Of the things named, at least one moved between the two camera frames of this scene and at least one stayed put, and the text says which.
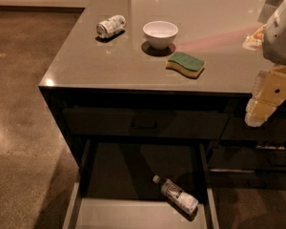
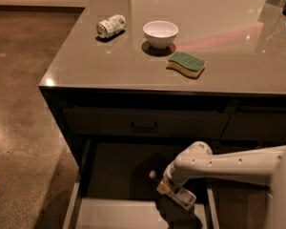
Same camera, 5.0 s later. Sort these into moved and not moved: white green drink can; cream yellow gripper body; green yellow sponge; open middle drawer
Moved: cream yellow gripper body
Not moved: white green drink can; green yellow sponge; open middle drawer
